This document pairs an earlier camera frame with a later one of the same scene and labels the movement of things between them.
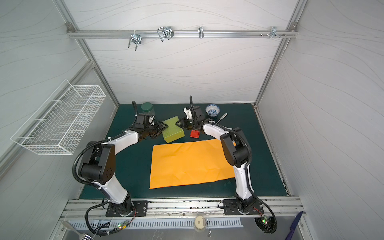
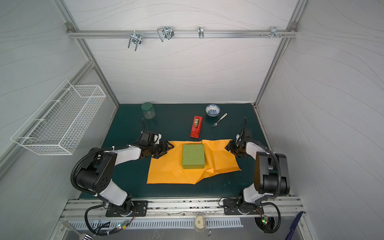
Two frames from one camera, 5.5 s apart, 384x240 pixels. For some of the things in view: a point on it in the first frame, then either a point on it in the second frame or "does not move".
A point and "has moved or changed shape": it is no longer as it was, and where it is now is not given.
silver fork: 224,116 does not move
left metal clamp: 136,39 does not move
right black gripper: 184,123 -> 234,147
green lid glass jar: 147,108 does not move
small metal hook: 201,32 does not move
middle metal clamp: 165,31 does not move
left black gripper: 160,127 -> 163,149
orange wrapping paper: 184,163 has moved or changed shape
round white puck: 200,222 does not move
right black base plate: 230,208 does not move
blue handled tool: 293,225 does not move
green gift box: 173,132 -> 193,156
